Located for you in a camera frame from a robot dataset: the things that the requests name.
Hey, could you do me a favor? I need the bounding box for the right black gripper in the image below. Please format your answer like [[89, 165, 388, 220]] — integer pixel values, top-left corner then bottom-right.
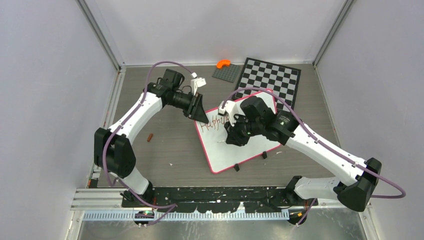
[[224, 112, 263, 146]]

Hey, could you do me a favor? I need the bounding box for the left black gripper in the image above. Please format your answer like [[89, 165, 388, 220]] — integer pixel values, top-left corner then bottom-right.
[[167, 90, 209, 124]]

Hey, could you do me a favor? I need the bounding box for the pink framed whiteboard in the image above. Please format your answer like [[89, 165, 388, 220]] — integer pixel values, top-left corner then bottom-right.
[[194, 107, 281, 174]]

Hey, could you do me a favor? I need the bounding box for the red marker cap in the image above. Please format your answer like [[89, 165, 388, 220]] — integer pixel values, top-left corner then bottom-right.
[[147, 133, 154, 142]]

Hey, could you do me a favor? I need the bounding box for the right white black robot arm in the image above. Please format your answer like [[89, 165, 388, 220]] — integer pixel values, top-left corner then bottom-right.
[[218, 96, 382, 212]]

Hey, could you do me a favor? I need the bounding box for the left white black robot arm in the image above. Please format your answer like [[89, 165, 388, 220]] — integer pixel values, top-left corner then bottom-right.
[[93, 68, 209, 207]]

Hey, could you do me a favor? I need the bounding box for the grey lego baseplate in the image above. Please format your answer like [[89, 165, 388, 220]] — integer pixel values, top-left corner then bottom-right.
[[212, 63, 241, 83]]

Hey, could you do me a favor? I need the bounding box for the orange curved plastic piece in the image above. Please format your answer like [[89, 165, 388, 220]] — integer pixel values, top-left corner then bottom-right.
[[215, 59, 231, 69]]

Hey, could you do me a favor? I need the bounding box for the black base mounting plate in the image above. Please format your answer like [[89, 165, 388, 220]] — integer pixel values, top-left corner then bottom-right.
[[121, 186, 319, 214]]

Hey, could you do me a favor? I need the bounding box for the black white checkerboard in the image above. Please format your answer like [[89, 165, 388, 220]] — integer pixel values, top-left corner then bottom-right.
[[235, 57, 301, 109]]

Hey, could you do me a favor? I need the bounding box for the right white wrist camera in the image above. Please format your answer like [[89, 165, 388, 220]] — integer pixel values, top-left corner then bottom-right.
[[217, 100, 246, 127]]

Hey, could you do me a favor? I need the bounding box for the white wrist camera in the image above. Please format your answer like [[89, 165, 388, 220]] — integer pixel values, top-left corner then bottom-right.
[[190, 72, 207, 95], [217, 100, 246, 127]]

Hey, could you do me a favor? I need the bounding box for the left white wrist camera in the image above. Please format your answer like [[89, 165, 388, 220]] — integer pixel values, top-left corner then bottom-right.
[[190, 72, 207, 95]]

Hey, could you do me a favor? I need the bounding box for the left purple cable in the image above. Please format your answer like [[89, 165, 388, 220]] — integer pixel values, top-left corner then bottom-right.
[[101, 60, 198, 227]]

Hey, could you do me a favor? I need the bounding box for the white slotted cable duct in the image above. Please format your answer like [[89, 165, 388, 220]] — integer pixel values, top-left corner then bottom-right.
[[82, 209, 290, 222]]

